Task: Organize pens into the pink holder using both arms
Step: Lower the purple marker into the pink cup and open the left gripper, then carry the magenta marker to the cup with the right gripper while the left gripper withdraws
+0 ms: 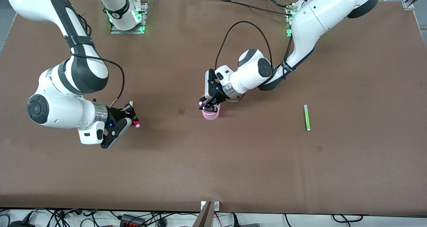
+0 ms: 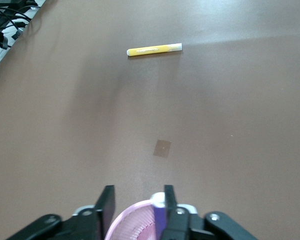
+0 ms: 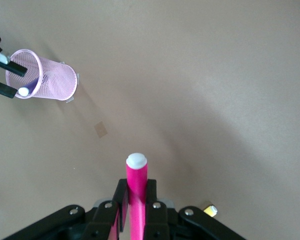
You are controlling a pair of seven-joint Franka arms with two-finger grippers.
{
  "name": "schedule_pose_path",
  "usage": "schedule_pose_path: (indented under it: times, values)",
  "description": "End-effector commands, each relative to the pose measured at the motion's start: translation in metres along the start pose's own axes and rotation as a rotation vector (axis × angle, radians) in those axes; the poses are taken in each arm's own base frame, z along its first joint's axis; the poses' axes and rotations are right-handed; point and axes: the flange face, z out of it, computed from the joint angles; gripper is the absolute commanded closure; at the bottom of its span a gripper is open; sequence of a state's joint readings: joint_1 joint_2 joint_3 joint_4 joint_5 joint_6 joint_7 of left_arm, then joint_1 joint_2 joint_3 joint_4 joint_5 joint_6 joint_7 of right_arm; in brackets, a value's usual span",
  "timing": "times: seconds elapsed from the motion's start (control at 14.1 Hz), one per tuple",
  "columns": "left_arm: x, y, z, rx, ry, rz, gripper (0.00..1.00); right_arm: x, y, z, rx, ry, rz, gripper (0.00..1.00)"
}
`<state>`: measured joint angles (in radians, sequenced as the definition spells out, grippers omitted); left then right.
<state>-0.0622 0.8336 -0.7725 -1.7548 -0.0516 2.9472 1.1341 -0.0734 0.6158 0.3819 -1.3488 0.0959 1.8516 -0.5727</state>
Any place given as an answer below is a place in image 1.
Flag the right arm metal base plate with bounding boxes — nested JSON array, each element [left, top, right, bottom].
[[110, 1, 148, 34]]

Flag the thin black table cable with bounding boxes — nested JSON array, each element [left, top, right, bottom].
[[215, 0, 296, 17]]

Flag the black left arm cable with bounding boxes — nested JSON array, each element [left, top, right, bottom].
[[215, 0, 317, 75]]

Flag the black looped floor cable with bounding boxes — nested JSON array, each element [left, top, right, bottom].
[[332, 214, 364, 227]]

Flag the black power plug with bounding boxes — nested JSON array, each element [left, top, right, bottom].
[[232, 214, 261, 227]]

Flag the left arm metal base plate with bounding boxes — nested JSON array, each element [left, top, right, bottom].
[[286, 4, 297, 38]]

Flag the black orange power strip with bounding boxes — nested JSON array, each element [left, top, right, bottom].
[[121, 214, 146, 227]]

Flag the grey slanted post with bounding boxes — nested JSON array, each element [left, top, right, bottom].
[[192, 201, 213, 227]]

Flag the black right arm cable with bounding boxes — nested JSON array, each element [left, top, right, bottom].
[[55, 0, 125, 108]]

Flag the pink plastic cup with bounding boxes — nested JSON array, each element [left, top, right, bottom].
[[202, 102, 221, 120]]

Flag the pink marker pen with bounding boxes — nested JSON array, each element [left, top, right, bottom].
[[124, 111, 141, 128]]

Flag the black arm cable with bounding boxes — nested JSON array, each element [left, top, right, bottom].
[[55, 0, 125, 108], [215, 0, 317, 75]]

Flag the small metal edge bracket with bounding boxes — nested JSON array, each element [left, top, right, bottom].
[[200, 201, 220, 211]]

